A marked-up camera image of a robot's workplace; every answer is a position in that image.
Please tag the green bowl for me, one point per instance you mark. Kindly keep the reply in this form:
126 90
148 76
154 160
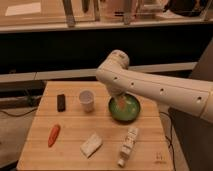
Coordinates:
127 114

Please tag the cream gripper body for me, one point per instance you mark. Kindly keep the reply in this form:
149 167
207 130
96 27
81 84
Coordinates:
121 101

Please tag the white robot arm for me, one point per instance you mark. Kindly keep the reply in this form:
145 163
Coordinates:
191 96

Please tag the white plastic bottle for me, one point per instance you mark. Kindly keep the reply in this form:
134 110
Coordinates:
127 146

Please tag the white sponge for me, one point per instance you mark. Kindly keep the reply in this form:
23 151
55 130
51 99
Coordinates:
91 145

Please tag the wooden table board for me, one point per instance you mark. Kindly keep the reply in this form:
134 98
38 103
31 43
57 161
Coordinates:
150 152

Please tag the orange carrot toy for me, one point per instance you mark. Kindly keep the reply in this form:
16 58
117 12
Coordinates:
53 135

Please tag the white paper cup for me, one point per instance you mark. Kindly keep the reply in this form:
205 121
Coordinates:
86 99

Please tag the black eraser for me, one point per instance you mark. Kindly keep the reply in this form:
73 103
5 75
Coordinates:
61 103

